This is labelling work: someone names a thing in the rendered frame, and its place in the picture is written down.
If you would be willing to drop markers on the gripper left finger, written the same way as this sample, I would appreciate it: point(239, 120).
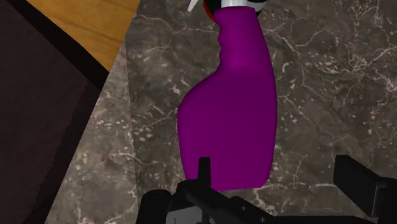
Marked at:
point(203, 186)

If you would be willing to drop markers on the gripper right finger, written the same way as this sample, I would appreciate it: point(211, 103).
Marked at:
point(363, 183)

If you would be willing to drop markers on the purple spray bottle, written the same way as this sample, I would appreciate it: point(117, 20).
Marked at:
point(231, 124)

